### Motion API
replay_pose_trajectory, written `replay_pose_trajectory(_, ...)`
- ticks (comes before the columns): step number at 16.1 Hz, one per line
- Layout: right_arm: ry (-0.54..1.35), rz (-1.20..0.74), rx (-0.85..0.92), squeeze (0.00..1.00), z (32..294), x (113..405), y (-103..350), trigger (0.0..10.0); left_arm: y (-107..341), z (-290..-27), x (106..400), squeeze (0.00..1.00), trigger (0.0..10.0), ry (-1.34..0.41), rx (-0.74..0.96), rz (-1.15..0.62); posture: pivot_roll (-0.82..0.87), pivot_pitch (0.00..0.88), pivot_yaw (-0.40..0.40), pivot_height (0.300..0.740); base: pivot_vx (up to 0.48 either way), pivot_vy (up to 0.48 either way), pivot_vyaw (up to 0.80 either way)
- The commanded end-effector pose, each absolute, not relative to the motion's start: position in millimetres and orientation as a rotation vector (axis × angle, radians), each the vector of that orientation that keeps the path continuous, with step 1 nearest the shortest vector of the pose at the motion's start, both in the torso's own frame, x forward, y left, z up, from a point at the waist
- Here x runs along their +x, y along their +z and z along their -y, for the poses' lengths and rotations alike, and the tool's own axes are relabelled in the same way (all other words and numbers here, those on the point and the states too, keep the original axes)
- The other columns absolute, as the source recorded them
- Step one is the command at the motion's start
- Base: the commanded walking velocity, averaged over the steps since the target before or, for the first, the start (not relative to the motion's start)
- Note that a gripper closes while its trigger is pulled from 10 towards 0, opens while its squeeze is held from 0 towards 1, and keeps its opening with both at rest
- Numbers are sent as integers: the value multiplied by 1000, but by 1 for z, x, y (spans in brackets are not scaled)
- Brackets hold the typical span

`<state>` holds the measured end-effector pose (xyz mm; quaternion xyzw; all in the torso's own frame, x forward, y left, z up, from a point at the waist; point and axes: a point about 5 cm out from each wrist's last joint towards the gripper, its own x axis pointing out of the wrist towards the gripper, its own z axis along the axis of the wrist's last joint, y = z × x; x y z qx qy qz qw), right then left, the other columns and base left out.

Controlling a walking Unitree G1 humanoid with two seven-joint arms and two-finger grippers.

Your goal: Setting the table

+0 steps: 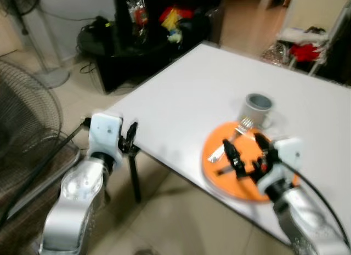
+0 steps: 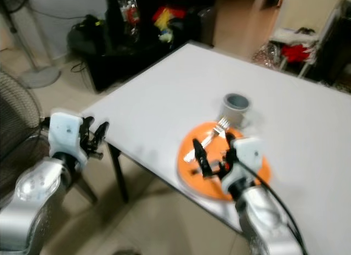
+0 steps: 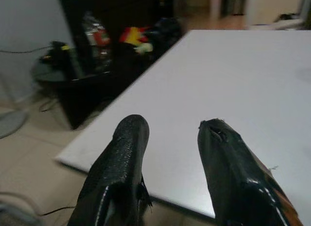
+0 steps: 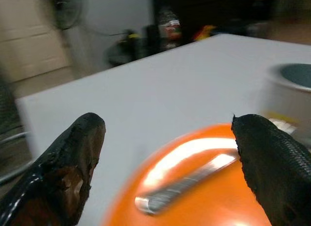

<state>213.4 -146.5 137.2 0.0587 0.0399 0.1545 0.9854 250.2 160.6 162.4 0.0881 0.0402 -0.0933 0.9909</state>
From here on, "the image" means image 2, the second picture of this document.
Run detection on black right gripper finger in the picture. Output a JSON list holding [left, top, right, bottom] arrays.
[[191, 138, 213, 170], [223, 134, 241, 162]]

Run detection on silver metal fork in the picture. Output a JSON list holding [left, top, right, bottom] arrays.
[[183, 117, 231, 162]]

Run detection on orange round plate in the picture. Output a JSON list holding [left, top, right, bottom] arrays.
[[176, 121, 273, 203]]

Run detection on grey cup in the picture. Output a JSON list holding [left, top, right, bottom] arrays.
[[222, 93, 252, 129]]

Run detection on black table leg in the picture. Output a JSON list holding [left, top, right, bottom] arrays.
[[106, 143, 131, 205]]

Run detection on white standing fan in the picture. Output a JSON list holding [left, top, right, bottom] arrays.
[[0, 0, 62, 90]]

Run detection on black low cabinet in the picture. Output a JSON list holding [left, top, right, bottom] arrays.
[[91, 0, 218, 93]]

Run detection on black bag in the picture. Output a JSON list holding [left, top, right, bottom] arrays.
[[68, 14, 111, 56]]

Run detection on red cloth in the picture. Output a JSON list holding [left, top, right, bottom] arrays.
[[280, 43, 313, 64]]

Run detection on clear plastic wrapped bundle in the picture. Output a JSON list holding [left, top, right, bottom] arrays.
[[120, 0, 141, 41]]

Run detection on red and yellow toy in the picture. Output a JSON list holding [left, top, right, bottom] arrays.
[[152, 5, 188, 45]]

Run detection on white chair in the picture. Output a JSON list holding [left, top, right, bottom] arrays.
[[269, 0, 351, 79]]

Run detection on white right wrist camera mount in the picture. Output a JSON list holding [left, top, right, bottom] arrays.
[[233, 137, 268, 183]]

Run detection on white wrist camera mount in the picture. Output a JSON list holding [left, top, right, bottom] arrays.
[[233, 137, 268, 183], [49, 112, 89, 161]]

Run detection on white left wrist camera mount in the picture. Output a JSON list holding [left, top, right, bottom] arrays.
[[49, 112, 89, 161]]

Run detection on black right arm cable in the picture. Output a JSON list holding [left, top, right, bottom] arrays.
[[238, 158, 309, 255]]

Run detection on black wire fan grille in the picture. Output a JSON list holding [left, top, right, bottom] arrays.
[[0, 70, 46, 185]]

